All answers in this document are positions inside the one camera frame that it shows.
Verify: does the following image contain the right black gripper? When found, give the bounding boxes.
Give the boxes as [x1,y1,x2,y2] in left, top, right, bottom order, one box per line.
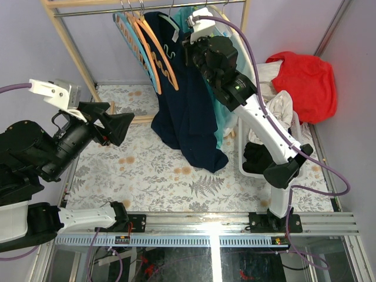
[181,29,219,88]

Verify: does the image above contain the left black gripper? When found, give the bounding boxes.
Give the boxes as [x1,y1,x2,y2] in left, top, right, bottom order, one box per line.
[45,99,136,177]

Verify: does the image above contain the green hanger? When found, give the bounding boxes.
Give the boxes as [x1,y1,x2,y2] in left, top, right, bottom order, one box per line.
[159,1,180,59]

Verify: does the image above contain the navy blue t shirt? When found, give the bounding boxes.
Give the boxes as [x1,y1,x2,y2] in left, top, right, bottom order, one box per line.
[145,12,228,173]

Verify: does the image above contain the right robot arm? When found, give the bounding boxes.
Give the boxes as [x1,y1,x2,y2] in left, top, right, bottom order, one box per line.
[182,33,313,233]

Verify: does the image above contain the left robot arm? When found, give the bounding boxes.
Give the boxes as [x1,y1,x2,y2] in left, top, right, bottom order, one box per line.
[1,102,135,252]

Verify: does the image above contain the teal t shirt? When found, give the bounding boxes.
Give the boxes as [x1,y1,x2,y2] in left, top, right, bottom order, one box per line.
[173,6,234,149]

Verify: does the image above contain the orange hanger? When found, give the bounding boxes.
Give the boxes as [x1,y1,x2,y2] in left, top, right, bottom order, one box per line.
[125,12,162,95]

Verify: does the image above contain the blue hanger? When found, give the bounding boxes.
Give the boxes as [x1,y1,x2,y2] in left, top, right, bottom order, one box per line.
[112,13,156,86]

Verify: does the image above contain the wooden clothes rack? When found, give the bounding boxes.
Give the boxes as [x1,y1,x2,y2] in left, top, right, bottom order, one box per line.
[40,0,254,139]

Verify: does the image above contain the floral table mat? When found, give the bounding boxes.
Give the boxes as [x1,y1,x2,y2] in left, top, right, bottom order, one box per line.
[65,84,335,213]

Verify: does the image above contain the white laundry basket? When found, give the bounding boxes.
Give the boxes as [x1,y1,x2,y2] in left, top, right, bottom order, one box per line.
[238,112,303,180]

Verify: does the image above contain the white cloth pile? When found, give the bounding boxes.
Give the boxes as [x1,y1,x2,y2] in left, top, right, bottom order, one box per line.
[257,60,293,131]

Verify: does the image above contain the red cloth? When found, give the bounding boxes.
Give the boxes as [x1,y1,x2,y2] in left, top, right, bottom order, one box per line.
[266,51,338,124]

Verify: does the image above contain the black clothes in basket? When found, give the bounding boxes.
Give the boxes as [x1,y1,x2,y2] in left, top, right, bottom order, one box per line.
[242,142,273,174]

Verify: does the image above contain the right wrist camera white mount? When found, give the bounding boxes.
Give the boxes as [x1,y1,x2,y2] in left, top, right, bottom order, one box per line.
[186,8,215,45]

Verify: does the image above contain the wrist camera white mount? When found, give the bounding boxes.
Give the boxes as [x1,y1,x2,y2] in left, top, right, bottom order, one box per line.
[29,79,87,122]
[186,8,215,45]

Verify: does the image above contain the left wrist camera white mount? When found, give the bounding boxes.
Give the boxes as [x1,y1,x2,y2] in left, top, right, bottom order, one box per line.
[29,79,87,122]

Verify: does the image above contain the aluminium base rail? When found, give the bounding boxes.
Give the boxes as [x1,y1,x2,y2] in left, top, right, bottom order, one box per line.
[54,212,359,248]

